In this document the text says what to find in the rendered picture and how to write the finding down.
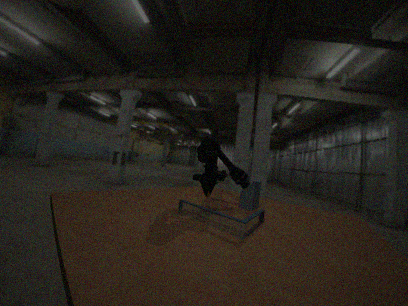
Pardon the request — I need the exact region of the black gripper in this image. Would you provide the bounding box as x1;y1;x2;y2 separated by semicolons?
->
193;163;219;196

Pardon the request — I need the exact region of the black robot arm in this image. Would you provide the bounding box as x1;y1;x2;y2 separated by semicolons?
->
197;136;251;190

